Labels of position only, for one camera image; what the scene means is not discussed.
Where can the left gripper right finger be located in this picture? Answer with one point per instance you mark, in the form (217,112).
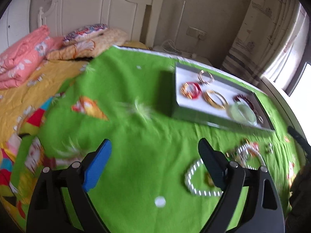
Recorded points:
(262,210)

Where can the pale green jade bangle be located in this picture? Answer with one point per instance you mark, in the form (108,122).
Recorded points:
(242,113)

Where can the yellow floral bedsheet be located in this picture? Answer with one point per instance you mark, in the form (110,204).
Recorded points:
(21,111)

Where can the gold hoop bangles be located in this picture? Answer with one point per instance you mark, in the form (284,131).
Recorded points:
(205,78)

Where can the pink folded quilt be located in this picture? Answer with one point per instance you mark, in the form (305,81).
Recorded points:
(21,59)

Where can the gold bangle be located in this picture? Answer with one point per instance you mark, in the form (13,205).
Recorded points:
(215,99)

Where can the wall power socket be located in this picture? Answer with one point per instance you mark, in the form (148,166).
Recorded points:
(196,33)

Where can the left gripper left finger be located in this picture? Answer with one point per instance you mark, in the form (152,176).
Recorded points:
(48,212)

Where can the grey jewelry tray box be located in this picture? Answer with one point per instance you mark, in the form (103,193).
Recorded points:
(188,102)

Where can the green cartoon blanket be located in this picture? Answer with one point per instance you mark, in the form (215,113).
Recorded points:
(125,96)

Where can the white bed headboard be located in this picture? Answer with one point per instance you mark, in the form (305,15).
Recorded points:
(138,18)

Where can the patterned pillow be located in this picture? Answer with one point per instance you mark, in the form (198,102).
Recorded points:
(83,33)

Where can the striped curtain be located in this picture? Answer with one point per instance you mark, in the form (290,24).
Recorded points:
(270,43)

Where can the beige floral pillow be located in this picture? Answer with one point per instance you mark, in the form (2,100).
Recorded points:
(91,47)

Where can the white wardrobe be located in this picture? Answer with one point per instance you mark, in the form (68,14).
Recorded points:
(15,23)

